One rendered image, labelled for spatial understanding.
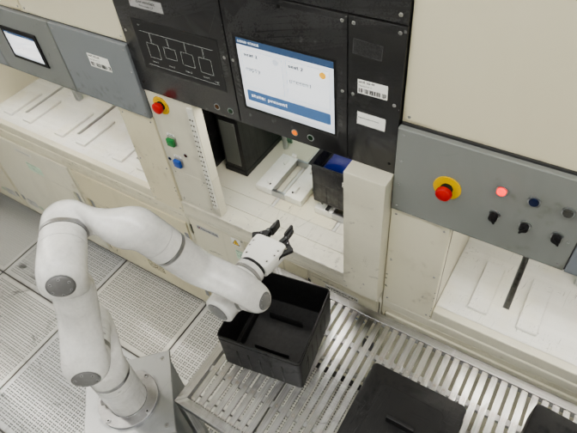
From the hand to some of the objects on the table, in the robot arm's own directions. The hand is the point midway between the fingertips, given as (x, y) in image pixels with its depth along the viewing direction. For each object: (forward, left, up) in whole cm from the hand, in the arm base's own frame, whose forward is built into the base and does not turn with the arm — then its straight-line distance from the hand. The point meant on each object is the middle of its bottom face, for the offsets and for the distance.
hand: (282, 229), depth 151 cm
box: (+50, -79, -43) cm, 102 cm away
